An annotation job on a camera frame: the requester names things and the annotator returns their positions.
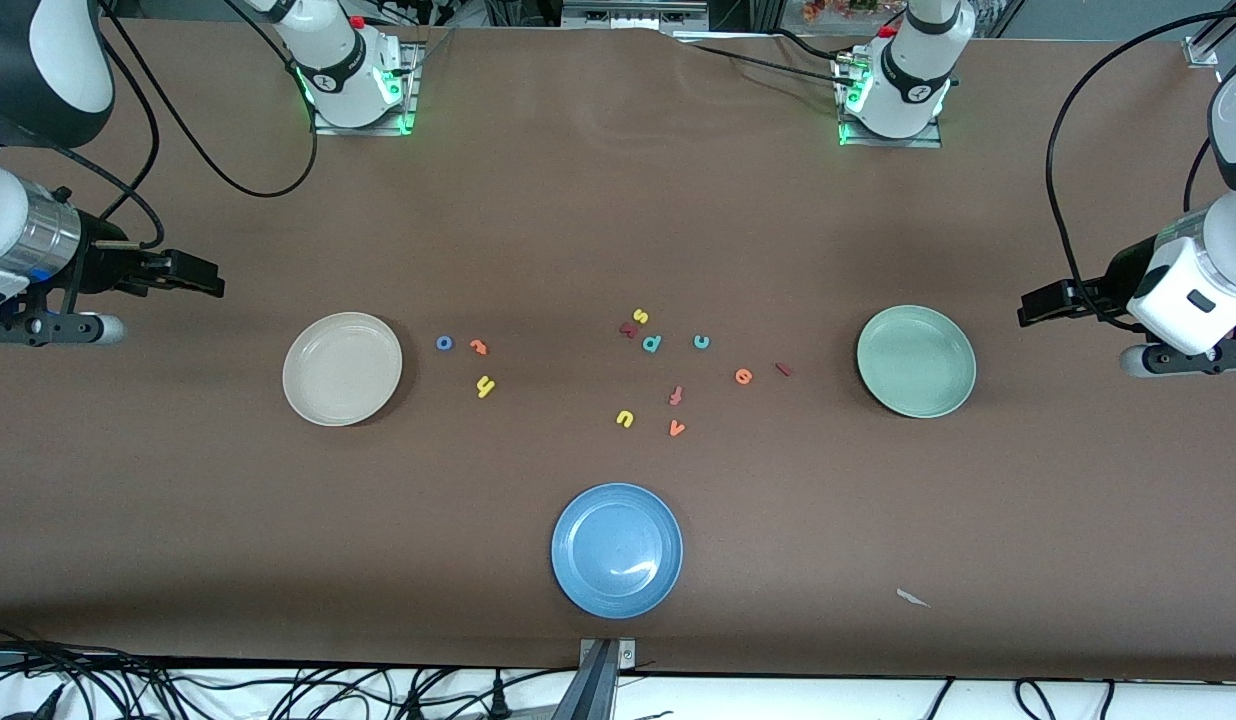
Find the green plate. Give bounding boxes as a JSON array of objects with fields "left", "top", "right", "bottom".
[{"left": 856, "top": 304, "right": 977, "bottom": 419}]

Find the beige brown plate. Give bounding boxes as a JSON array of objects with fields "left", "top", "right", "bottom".
[{"left": 282, "top": 312, "right": 404, "bottom": 428}]

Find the orange flower decoration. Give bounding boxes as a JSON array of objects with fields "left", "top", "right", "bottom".
[{"left": 801, "top": 0, "right": 879, "bottom": 23}]

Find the brown table cover sheet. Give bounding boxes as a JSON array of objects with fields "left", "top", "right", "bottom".
[{"left": 0, "top": 18, "right": 1236, "bottom": 681}]

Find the blue plate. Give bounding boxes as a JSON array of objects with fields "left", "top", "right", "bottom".
[{"left": 551, "top": 483, "right": 684, "bottom": 620}]

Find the grey power strip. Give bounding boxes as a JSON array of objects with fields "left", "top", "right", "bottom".
[{"left": 561, "top": 0, "right": 709, "bottom": 29}]

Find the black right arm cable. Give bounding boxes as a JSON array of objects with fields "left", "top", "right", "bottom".
[{"left": 78, "top": 0, "right": 319, "bottom": 251}]

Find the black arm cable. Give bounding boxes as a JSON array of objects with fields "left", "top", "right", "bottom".
[
  {"left": 1046, "top": 5, "right": 1236, "bottom": 323},
  {"left": 78, "top": 0, "right": 319, "bottom": 251}
]

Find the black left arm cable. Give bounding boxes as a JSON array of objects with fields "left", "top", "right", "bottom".
[{"left": 1046, "top": 5, "right": 1236, "bottom": 323}]

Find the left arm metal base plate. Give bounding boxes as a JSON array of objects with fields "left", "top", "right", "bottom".
[{"left": 836, "top": 52, "right": 944, "bottom": 150}]

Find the aluminium frame profile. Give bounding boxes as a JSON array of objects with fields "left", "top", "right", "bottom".
[{"left": 1183, "top": 10, "right": 1236, "bottom": 67}]

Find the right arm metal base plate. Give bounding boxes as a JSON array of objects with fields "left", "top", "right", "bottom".
[{"left": 311, "top": 42, "right": 421, "bottom": 137}]

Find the black base cable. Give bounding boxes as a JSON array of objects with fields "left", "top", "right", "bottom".
[
  {"left": 690, "top": 42, "right": 847, "bottom": 85},
  {"left": 768, "top": 28, "right": 851, "bottom": 63}
]

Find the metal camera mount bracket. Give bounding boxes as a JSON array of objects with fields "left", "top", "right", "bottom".
[{"left": 553, "top": 637, "right": 637, "bottom": 720}]

